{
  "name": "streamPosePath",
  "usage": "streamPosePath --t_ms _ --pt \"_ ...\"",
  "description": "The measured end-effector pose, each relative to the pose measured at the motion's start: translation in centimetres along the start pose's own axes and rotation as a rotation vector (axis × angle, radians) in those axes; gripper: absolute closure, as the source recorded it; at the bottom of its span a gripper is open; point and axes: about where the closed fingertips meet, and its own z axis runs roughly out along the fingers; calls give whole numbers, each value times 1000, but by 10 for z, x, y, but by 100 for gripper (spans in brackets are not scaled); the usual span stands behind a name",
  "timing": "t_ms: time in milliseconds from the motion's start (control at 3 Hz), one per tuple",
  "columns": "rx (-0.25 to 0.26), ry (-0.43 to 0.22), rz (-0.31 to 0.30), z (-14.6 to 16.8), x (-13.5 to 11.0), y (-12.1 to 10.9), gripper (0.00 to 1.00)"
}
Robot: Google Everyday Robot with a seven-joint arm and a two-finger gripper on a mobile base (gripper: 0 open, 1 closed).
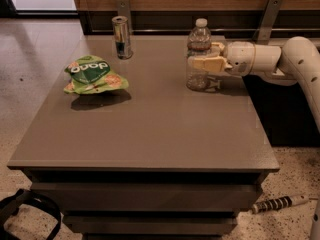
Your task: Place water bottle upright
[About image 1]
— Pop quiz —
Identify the clear plastic water bottle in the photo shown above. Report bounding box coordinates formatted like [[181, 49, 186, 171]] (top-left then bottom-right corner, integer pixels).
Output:
[[186, 18, 211, 91]]

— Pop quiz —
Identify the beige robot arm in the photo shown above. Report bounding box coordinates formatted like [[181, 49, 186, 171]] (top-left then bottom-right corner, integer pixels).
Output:
[[186, 37, 320, 130]]

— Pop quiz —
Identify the silver blue energy drink can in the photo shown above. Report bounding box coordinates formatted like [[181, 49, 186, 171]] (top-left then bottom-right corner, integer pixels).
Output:
[[112, 16, 133, 59]]

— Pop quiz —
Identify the grey drawer cabinet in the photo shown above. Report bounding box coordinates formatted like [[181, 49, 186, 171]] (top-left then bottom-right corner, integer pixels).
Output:
[[8, 36, 279, 240]]

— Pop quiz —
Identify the green chip bag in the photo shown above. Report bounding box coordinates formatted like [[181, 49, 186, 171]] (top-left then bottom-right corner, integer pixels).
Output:
[[64, 55, 129, 95]]

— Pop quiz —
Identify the right metal wall bracket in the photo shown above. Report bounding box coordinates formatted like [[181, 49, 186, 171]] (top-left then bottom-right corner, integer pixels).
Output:
[[253, 0, 283, 41]]

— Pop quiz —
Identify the metal wall bracket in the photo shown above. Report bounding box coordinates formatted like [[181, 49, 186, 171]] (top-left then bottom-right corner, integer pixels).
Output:
[[253, 0, 283, 41], [116, 0, 132, 32]]

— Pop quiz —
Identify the left metal wall bracket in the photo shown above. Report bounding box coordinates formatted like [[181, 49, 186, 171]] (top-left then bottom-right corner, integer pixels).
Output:
[[116, 0, 132, 32]]

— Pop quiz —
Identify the black bag strap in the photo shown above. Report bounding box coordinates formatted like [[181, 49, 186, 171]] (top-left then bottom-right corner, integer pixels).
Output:
[[0, 188, 62, 240]]

